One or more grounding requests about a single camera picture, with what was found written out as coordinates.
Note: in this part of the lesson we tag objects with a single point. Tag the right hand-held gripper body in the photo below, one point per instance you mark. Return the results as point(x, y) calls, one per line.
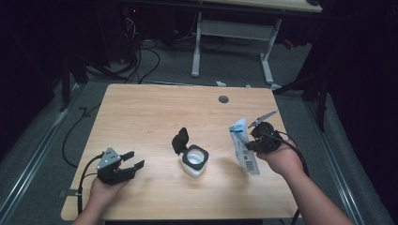
point(267, 142)

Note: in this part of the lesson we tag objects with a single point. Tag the person's left hand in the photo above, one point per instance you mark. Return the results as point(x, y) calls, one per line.
point(103, 192)

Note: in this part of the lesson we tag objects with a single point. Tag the glass jar with black lid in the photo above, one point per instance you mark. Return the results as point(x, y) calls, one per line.
point(194, 161)

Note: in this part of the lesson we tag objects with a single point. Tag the grey tape strip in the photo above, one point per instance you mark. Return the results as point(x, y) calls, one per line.
point(69, 192)

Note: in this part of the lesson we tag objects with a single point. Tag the person's right hand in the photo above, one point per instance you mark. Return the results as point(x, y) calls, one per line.
point(286, 161)

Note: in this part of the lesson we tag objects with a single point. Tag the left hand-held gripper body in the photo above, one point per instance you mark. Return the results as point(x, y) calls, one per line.
point(111, 176)

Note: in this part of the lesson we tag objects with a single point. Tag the round grey table grommet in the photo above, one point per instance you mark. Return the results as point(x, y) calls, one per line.
point(223, 99)

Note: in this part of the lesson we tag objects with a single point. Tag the grey metal floor rail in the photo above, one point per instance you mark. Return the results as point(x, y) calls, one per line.
point(336, 162)
point(28, 168)

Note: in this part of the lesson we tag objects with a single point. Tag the white-framed wooden desk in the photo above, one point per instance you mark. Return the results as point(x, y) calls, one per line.
point(234, 30)

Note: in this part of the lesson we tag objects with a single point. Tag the black metal stand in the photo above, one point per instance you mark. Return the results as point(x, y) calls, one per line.
point(66, 84)
point(322, 103)

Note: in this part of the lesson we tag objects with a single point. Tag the white plug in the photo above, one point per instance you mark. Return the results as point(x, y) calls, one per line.
point(221, 83)

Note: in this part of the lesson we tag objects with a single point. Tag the white and blue milk carton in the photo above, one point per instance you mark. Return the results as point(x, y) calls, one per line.
point(245, 159)

